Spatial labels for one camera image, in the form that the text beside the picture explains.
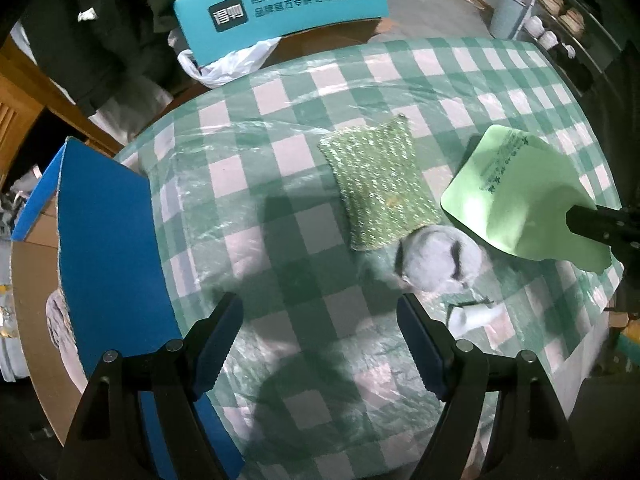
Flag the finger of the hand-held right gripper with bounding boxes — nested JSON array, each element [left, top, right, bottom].
[[565, 205, 640, 253]]

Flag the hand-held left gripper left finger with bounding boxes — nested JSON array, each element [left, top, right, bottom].
[[57, 291, 246, 480]]

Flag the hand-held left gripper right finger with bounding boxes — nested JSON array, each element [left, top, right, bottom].
[[396, 292, 583, 480]]

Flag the light grey sock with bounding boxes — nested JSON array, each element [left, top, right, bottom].
[[394, 224, 493, 295]]

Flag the blue cardboard box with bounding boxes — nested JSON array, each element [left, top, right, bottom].
[[10, 137, 246, 480]]

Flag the grey white sock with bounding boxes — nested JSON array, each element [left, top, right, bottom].
[[46, 287, 83, 396]]

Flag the green knitted dishcloth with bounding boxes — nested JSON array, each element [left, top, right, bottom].
[[318, 114, 443, 252]]

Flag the green checked tablecloth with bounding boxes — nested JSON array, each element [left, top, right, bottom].
[[112, 37, 626, 480]]

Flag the metal shoe rack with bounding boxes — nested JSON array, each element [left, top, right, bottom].
[[515, 0, 640, 106]]

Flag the group of shoes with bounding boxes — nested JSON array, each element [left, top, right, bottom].
[[525, 0, 608, 91]]

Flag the light blue trash bin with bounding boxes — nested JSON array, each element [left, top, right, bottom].
[[490, 0, 531, 41]]

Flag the white plastic bag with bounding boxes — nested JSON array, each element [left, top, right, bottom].
[[176, 37, 281, 88]]

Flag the wooden wardrobe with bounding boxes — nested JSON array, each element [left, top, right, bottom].
[[0, 35, 126, 196]]

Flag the black jacket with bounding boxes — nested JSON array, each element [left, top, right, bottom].
[[20, 0, 201, 118]]

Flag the teal box lid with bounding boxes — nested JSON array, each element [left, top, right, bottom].
[[173, 0, 390, 68]]

